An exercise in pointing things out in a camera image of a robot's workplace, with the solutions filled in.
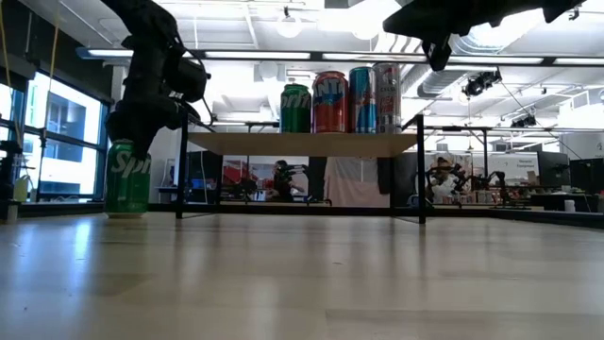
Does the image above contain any silver ventilation duct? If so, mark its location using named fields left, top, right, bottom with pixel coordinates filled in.
left=417, top=27, right=544, bottom=100

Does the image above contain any white sign board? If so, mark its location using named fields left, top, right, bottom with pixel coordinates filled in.
left=502, top=153, right=540, bottom=185

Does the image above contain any black computer monitor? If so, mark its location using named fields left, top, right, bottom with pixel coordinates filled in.
left=537, top=150, right=571, bottom=188
left=569, top=158, right=604, bottom=195

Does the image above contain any red can blue white logo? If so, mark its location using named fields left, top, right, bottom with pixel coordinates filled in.
left=311, top=70, right=351, bottom=134

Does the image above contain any blue silver energy drink can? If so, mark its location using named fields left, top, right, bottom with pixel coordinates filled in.
left=348, top=66, right=378, bottom=135

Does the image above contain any pink hanging cloth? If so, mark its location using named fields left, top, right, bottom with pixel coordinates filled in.
left=324, top=156, right=393, bottom=208

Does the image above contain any white hanging ring light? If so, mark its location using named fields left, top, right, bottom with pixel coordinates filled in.
left=276, top=7, right=303, bottom=40

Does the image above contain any black framed window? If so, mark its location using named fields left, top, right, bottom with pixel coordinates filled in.
left=0, top=70, right=112, bottom=204

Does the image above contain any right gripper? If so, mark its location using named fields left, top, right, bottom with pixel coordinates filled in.
left=382, top=0, right=587, bottom=74

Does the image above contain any black ceiling spotlight cluster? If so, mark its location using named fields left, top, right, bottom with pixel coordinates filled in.
left=510, top=114, right=538, bottom=129
left=461, top=69, right=504, bottom=99

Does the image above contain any long ceiling light bar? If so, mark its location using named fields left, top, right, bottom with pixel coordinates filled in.
left=75, top=45, right=604, bottom=67

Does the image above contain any black aluminium table frame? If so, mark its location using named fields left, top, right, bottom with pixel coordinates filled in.
left=16, top=200, right=604, bottom=229

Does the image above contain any yellow hanging cable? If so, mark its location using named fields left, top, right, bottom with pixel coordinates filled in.
left=36, top=23, right=60, bottom=199
left=0, top=0, right=23, bottom=147

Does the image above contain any black equipment rack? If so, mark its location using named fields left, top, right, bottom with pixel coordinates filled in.
left=0, top=139, right=35, bottom=224

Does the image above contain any tall white slim beverage can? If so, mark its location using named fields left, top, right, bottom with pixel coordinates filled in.
left=372, top=62, right=403, bottom=135

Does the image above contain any wooden shelf black metal frame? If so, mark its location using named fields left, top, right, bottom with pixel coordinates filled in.
left=175, top=112, right=428, bottom=226

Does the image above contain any green soda can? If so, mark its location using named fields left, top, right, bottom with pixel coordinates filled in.
left=104, top=139, right=153, bottom=219
left=279, top=83, right=313, bottom=134

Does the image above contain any person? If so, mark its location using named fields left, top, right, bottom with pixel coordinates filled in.
left=271, top=159, right=304, bottom=203
left=427, top=158, right=461, bottom=205

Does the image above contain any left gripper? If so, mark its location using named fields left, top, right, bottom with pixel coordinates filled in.
left=105, top=95, right=203, bottom=162

